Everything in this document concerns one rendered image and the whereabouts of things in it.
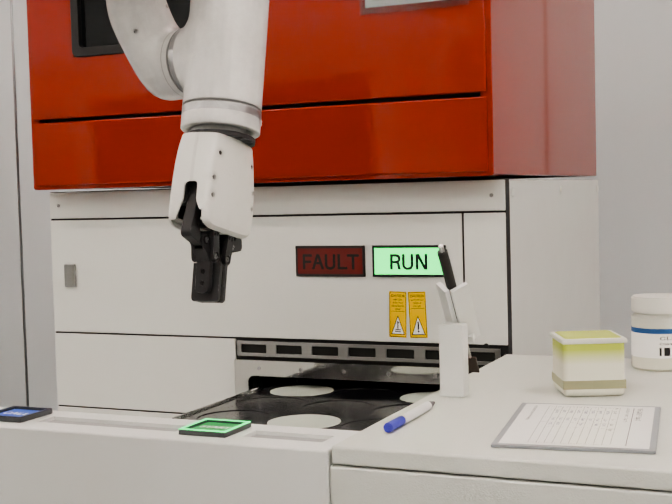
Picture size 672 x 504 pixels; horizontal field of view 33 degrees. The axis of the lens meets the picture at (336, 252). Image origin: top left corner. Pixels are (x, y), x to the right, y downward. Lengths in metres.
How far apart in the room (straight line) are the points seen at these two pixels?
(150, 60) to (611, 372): 0.62
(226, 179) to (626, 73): 2.08
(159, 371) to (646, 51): 1.72
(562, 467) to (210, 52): 0.54
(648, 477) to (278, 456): 0.35
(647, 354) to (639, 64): 1.70
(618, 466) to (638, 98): 2.18
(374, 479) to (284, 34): 0.85
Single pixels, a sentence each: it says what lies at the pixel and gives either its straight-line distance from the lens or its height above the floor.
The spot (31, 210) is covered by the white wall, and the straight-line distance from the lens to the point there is 3.97.
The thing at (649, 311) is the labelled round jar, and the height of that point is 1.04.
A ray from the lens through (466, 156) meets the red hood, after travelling 1.61.
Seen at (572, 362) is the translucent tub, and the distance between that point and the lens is 1.32.
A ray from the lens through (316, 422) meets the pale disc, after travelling 1.52.
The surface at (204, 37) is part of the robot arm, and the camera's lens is 1.19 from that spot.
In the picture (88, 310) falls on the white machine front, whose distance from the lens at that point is 1.99.
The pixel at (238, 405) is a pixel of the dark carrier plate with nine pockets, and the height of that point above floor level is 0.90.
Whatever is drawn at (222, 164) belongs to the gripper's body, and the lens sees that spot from 1.16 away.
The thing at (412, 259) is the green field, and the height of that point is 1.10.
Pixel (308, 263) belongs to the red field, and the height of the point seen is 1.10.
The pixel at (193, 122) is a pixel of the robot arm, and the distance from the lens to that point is 1.17.
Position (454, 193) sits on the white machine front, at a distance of 1.67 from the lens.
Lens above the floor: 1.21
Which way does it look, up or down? 3 degrees down
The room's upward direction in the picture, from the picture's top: 2 degrees counter-clockwise
